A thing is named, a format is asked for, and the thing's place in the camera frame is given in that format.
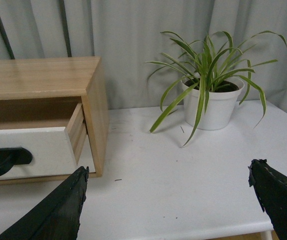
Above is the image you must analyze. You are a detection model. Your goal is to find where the green spider plant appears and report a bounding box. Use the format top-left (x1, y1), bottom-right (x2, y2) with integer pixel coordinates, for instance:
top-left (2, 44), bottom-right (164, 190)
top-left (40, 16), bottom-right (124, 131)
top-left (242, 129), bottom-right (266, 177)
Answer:
top-left (145, 30), bottom-right (287, 148)

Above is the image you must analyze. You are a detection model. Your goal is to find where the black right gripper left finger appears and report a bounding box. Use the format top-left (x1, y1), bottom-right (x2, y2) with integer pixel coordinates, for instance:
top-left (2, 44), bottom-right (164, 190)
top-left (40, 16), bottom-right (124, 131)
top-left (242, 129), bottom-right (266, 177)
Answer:
top-left (0, 166), bottom-right (89, 240)

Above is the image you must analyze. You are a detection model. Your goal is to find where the grey curtain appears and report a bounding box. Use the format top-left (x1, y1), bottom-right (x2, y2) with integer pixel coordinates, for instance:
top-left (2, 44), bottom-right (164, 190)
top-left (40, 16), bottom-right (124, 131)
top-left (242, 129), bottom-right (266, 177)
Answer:
top-left (0, 0), bottom-right (287, 113)

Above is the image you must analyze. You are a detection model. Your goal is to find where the white drawer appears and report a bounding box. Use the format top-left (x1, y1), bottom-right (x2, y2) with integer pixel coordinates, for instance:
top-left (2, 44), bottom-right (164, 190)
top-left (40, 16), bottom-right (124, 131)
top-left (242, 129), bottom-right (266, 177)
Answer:
top-left (0, 101), bottom-right (87, 181)
top-left (77, 135), bottom-right (96, 173)

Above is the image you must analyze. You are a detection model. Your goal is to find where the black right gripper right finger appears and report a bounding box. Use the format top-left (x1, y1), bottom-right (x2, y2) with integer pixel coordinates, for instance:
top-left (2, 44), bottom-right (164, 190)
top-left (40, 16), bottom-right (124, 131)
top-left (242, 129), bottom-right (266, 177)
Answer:
top-left (248, 159), bottom-right (287, 240)

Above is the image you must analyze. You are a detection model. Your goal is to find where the wooden drawer cabinet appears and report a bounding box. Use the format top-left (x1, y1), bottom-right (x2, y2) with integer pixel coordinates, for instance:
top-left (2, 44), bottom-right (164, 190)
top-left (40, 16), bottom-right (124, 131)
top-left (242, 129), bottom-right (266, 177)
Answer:
top-left (0, 56), bottom-right (109, 185)

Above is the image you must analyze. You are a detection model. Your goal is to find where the black drawer handle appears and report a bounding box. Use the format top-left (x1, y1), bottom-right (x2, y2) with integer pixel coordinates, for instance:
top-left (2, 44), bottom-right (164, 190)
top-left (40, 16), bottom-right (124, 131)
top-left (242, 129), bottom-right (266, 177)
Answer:
top-left (0, 147), bottom-right (33, 176)

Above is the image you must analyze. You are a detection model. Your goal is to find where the white plant pot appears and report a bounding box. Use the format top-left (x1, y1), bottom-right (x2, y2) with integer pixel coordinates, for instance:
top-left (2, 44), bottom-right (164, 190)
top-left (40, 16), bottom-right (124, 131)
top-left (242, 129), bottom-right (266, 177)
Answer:
top-left (183, 77), bottom-right (245, 131)

